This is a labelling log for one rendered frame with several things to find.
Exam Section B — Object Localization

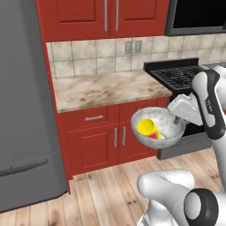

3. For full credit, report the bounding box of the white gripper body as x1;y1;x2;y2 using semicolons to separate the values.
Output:
167;94;204;127

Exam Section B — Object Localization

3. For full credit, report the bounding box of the red drawer front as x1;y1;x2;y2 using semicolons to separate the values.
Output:
64;105;109;132

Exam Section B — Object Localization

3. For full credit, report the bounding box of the black microwave oven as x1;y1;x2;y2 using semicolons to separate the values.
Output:
165;0;226;37

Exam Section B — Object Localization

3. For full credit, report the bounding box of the grey marbled bowl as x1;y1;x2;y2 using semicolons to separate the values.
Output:
130;107;187;149

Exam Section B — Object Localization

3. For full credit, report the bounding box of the yellow and red cup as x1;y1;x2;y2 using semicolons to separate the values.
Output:
137;118;162;140

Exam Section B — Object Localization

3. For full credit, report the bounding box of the red base cupboard door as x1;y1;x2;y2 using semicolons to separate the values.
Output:
66;123;120;177
117;116;159;164

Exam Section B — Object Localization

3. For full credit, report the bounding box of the silver drawer handle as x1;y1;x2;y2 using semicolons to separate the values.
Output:
84;114;104;122

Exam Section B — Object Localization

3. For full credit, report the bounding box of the red wall cupboard door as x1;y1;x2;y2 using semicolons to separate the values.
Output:
37;0;111;42
109;0;170;39

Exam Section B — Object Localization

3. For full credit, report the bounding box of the silver wall cupboard handle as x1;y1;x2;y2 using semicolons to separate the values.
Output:
103;0;109;33
115;0;119;32

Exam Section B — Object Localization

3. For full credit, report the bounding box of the grey fridge handle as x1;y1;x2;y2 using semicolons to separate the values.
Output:
0;159;49;177

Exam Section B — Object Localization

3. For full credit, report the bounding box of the grey wall socket plate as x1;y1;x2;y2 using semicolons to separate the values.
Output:
133;40;143;55
124;40;133;56

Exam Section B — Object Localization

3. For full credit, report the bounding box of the black stove with oven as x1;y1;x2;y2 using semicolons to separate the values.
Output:
143;57;226;161

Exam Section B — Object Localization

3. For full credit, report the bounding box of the grey fridge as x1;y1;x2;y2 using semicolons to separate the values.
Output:
0;0;69;214

